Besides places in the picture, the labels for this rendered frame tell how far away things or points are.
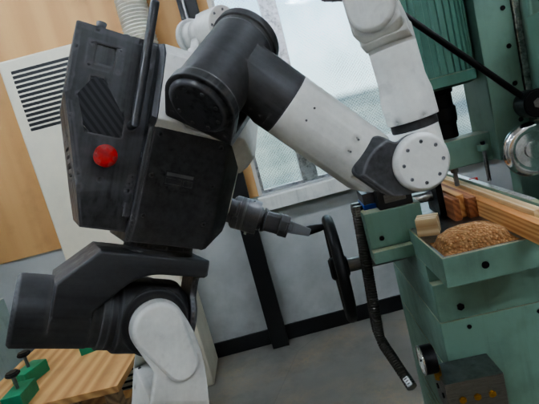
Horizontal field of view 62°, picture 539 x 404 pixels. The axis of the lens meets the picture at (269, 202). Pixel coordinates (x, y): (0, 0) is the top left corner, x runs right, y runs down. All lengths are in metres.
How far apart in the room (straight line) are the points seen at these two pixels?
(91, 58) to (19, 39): 2.05
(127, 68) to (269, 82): 0.23
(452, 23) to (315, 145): 0.63
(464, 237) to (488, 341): 0.30
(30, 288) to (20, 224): 2.05
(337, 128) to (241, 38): 0.17
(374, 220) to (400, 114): 0.48
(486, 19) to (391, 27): 0.58
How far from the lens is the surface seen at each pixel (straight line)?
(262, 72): 0.58
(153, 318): 0.74
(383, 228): 1.10
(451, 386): 1.06
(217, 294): 2.63
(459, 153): 1.20
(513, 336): 1.15
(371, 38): 0.64
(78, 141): 0.69
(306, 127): 0.59
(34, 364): 2.01
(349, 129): 0.60
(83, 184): 0.69
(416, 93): 0.65
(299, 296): 2.65
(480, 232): 0.93
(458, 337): 1.11
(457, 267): 0.91
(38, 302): 0.75
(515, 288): 1.11
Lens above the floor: 1.22
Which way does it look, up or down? 9 degrees down
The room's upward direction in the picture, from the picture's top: 15 degrees counter-clockwise
